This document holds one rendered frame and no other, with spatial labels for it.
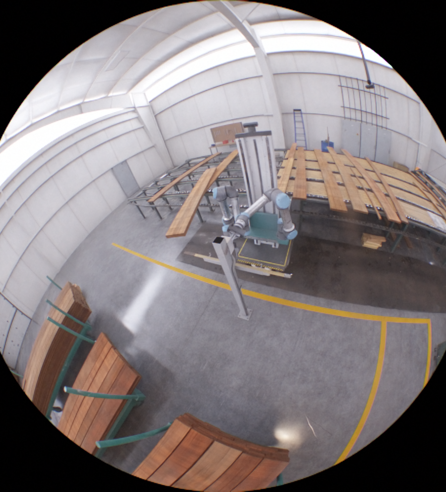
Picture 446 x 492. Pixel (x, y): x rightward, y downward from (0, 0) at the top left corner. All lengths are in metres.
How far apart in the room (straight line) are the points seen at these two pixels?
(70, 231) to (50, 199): 1.98
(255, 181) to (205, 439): 2.37
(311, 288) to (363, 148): 6.94
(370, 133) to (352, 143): 1.05
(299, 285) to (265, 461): 2.04
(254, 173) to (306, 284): 1.56
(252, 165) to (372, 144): 7.16
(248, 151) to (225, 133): 7.22
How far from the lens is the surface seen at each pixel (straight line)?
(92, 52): 7.37
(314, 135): 8.17
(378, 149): 8.39
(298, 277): 2.26
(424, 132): 10.24
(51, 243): 8.90
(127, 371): 2.01
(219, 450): 1.50
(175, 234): 1.86
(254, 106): 8.40
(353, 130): 7.87
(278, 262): 1.98
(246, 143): 1.58
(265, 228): 1.89
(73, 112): 10.12
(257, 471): 1.60
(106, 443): 1.32
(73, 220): 8.80
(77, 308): 3.00
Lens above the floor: 1.91
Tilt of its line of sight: 43 degrees down
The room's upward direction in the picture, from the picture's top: 19 degrees counter-clockwise
